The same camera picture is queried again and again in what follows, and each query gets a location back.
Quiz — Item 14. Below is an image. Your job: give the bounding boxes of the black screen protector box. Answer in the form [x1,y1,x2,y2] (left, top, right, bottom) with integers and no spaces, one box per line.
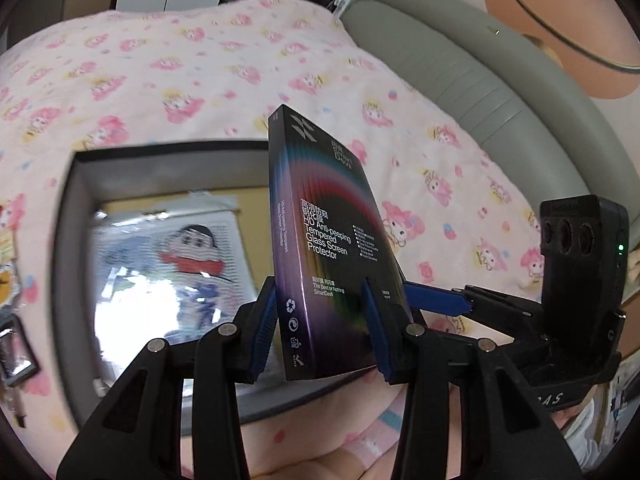
[268,105,407,380]

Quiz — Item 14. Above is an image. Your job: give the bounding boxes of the cartoon boy printed bag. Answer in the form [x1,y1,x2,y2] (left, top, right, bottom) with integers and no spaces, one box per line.
[90,192,256,366]

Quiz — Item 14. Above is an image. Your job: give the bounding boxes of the orange sticker sheet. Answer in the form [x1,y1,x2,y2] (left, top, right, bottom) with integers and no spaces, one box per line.
[0,228,21,308]

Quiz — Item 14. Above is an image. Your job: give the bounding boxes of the dark grey storage box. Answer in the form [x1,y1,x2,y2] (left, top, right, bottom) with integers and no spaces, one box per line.
[52,140,396,428]

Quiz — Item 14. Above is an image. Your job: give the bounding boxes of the pink cartoon bed blanket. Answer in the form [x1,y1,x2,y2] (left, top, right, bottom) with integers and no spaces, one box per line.
[1,0,541,474]

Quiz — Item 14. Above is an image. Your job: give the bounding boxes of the grey padded bed frame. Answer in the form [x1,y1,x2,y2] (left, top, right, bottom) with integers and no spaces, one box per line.
[340,0,639,247]

